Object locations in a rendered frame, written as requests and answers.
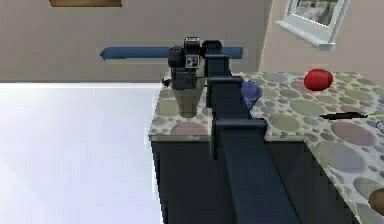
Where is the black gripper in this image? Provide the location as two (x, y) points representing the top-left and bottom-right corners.
(161, 45), (208, 91)

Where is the beige tapered vase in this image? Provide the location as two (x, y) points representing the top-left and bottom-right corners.
(172, 84), (206, 119)

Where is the blue bowl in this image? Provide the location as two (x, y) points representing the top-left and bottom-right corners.
(241, 80), (264, 111)

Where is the black counter with pebble top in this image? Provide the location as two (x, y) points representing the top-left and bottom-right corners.
(148, 71), (384, 224)

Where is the white framed window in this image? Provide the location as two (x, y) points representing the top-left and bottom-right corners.
(275, 0), (352, 52)

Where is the black pen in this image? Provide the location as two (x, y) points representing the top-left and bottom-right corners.
(318, 112), (370, 121)

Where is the brown round object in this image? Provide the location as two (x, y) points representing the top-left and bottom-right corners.
(368, 187), (384, 217)

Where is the blue wall shelf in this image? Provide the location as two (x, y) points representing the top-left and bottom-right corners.
(99, 46), (245, 63)

